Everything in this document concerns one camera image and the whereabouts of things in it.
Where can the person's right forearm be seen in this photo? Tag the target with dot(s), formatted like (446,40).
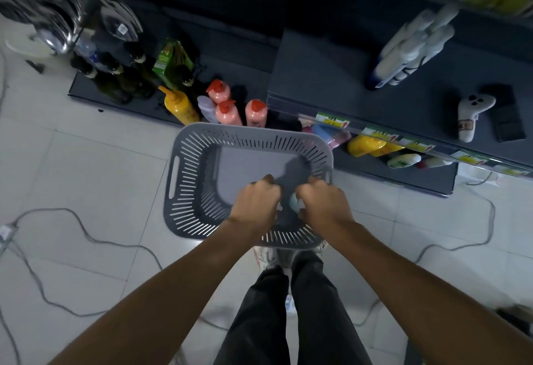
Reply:
(416,298)

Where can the dark low shelf board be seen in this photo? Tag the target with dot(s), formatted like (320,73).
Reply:
(233,65)

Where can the small pale round item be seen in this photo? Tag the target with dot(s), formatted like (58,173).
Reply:
(293,203)

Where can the person's left hand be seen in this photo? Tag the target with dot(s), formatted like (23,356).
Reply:
(254,206)

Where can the clear plastic water bottle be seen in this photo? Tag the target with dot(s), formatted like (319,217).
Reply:
(85,49)

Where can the pink bottle with red cap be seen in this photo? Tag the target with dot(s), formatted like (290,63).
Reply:
(218,91)
(256,113)
(228,114)

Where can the pale lavender bottle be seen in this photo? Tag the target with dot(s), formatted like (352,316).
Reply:
(207,109)

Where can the pink and blue bottle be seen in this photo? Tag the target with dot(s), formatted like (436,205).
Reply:
(329,134)

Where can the dark glass bottle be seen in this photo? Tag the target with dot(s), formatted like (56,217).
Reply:
(188,84)
(143,67)
(106,85)
(131,81)

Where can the dark shop shelf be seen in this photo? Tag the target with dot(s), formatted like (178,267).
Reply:
(333,73)

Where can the yellow squeeze bottle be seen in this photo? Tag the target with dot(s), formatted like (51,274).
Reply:
(180,106)

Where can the white bottle with green label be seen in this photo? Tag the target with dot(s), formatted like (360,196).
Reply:
(403,161)

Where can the person's left forearm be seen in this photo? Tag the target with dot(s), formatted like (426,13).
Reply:
(166,298)

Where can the person's right fingers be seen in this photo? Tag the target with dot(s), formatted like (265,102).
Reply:
(303,196)

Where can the black trousers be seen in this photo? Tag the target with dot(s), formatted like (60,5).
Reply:
(266,319)

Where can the white bottle with red cap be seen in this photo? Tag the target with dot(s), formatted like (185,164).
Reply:
(435,162)

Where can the yellow-green price label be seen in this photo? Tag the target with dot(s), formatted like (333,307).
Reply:
(512,170)
(416,145)
(379,134)
(332,120)
(468,157)

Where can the green carton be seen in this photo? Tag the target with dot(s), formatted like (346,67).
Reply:
(166,63)

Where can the person's right hand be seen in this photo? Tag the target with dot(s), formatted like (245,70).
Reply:
(327,208)

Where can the dark bottom shelf board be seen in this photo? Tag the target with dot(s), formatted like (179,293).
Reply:
(416,179)

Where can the small black floor piece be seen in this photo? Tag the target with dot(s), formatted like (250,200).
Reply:
(35,66)

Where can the white sneaker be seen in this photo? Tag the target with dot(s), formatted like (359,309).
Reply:
(320,247)
(266,257)

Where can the yellow plastic bottle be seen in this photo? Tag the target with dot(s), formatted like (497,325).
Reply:
(389,149)
(364,146)

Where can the person's left fingers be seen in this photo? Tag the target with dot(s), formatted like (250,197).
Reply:
(272,194)

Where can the white round stand base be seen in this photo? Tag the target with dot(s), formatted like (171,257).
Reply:
(21,44)

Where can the white game controller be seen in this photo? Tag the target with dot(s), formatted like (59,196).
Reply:
(468,117)

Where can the grey slotted plastic basket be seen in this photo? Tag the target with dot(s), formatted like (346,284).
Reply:
(195,169)

